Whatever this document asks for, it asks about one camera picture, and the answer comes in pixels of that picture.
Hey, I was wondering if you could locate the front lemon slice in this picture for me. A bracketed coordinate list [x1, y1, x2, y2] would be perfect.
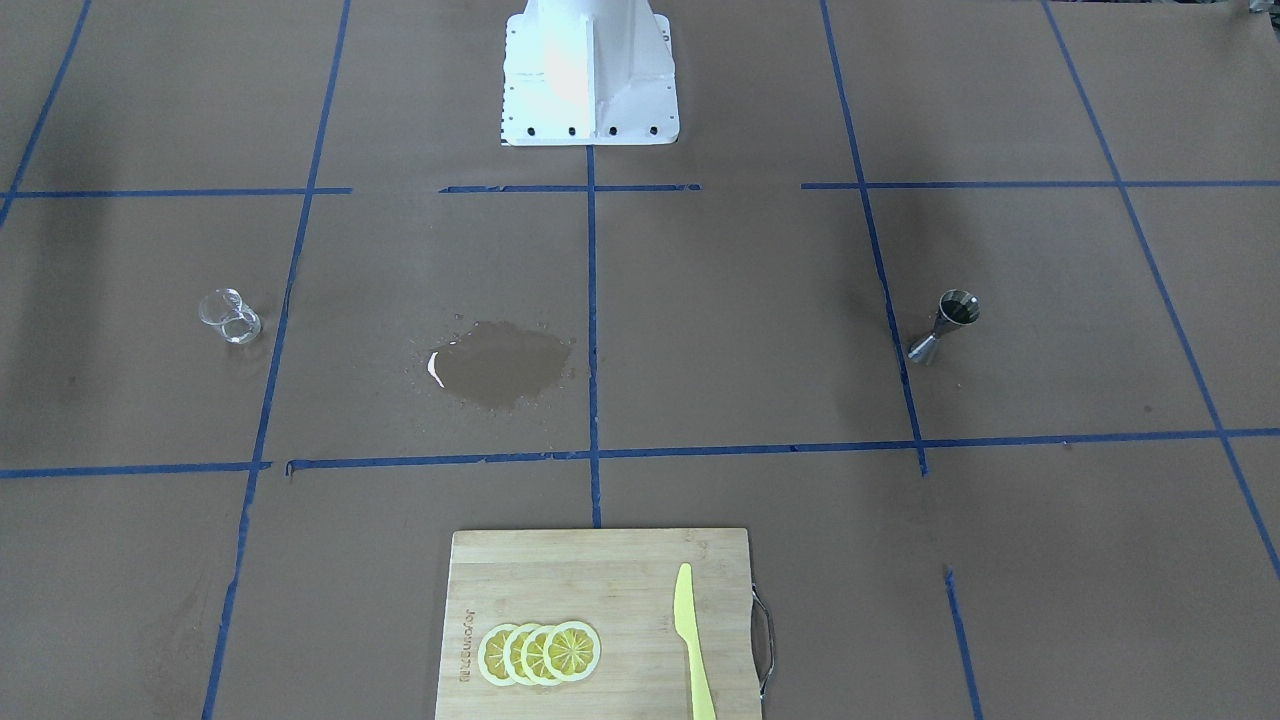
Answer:
[543, 620, 602, 682]

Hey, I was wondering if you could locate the lemon slice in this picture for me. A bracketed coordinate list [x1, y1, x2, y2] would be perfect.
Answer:
[543, 620, 602, 682]
[518, 625, 562, 687]
[500, 623, 540, 685]
[479, 623, 517, 687]

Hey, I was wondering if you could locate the spilled liquid puddle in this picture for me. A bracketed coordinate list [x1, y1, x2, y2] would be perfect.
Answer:
[425, 322, 570, 410]

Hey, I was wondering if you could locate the steel double jigger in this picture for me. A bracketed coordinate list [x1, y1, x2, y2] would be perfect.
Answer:
[908, 290, 980, 366]

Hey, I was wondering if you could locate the clear glass measuring cup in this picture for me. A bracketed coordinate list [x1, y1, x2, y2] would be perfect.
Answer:
[197, 288, 262, 345]

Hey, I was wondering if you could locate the bamboo cutting board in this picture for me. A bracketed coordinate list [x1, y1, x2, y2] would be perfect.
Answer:
[435, 528, 763, 719]

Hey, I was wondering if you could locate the back lemon slice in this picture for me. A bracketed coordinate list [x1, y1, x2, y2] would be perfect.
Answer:
[479, 623, 517, 687]

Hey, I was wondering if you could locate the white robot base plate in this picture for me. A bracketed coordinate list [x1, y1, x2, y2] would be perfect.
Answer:
[500, 1, 681, 147]

